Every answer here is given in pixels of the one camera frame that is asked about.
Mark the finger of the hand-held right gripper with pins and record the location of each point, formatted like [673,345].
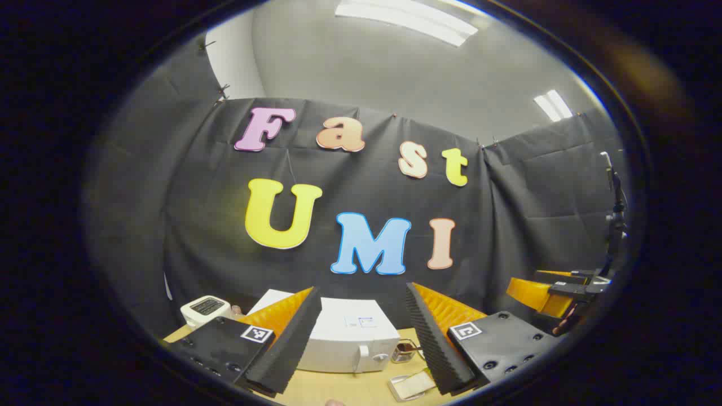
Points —
[558,275]
[536,294]

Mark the white toaster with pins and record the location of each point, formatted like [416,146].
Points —
[206,309]

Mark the small ceiling light panel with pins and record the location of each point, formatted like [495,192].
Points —
[553,105]

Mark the black backdrop cloth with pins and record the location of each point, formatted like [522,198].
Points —
[197,225]

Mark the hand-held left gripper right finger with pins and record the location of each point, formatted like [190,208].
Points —
[434,344]

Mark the white rectangular tray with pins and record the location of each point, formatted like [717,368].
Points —
[414,384]

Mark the white microwave oven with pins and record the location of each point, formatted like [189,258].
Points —
[350,338]

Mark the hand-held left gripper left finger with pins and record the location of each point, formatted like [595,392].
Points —
[293,344]

